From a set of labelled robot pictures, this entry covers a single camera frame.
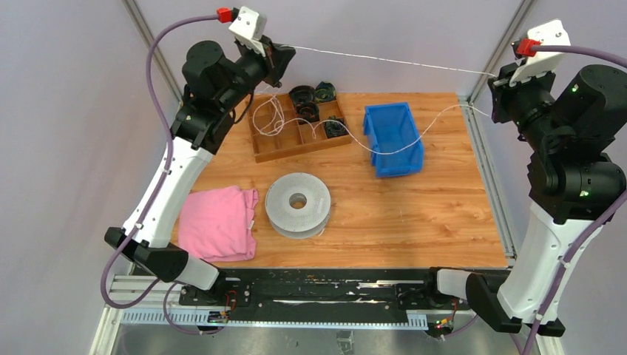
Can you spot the pink folded cloth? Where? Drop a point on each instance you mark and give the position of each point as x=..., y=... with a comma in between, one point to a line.
x=216, y=225

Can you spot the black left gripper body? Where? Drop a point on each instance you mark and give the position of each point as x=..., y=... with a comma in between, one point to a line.
x=259, y=67

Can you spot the orange black rolled tie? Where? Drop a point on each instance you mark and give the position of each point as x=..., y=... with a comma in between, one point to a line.
x=307, y=113

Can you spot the blue plastic bin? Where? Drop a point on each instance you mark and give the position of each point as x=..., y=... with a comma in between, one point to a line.
x=393, y=137

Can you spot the aluminium frame rail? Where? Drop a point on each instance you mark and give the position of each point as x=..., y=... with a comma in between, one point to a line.
x=477, y=287

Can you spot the grey perforated cable spool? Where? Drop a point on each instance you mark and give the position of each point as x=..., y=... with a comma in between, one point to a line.
x=298, y=205

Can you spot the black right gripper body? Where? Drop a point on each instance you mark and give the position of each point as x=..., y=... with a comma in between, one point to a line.
x=523, y=102

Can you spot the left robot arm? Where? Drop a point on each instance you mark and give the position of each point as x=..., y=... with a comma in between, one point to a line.
x=214, y=87

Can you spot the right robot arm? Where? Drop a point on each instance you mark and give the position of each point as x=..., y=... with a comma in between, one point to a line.
x=572, y=183

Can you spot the wooden divided tray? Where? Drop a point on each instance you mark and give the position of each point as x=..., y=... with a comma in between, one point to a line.
x=275, y=132

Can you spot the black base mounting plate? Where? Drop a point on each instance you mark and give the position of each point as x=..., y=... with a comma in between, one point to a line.
x=316, y=297

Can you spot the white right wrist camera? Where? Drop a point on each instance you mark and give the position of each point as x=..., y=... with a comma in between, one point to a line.
x=531, y=48

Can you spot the green patterned rolled tie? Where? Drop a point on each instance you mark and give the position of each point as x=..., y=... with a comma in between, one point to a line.
x=334, y=127

